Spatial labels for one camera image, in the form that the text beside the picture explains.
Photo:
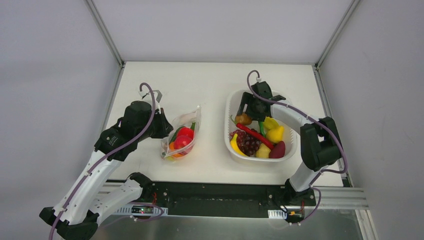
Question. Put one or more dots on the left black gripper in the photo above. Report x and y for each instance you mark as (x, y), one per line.
(162, 124)

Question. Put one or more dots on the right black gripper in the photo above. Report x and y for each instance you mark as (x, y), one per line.
(248, 104)

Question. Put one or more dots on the white plastic basket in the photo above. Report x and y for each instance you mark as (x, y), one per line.
(290, 137)

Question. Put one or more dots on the green cucumber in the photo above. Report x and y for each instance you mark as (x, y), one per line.
(174, 136)

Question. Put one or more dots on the brown kiwi fruit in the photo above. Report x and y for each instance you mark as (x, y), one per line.
(243, 119)

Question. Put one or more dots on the orange fruit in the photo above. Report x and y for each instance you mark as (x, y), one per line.
(173, 149)

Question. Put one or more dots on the clear zip top bag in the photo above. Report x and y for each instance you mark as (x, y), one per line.
(182, 120)

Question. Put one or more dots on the red tomato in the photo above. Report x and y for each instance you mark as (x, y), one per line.
(186, 132)

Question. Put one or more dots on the yellow pear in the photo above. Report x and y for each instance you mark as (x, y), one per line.
(275, 135)

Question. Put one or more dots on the red apple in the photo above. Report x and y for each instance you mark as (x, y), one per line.
(182, 142)

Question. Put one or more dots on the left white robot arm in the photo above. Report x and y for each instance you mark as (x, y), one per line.
(78, 215)

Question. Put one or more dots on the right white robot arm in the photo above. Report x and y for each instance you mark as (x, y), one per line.
(320, 144)

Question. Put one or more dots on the large yellow banana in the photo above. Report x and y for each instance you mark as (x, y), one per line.
(234, 145)

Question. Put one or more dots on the purple grape bunch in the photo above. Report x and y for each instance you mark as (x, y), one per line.
(246, 142)

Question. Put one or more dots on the red chili pepper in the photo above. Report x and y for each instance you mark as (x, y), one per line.
(256, 134)

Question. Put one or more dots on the yellow potato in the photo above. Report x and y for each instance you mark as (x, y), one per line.
(263, 152)

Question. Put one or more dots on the dark purple sweet potato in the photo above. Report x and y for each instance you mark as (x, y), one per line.
(278, 151)

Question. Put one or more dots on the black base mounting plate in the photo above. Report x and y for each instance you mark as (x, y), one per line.
(224, 200)

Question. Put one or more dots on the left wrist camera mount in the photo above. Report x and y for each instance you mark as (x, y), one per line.
(151, 97)

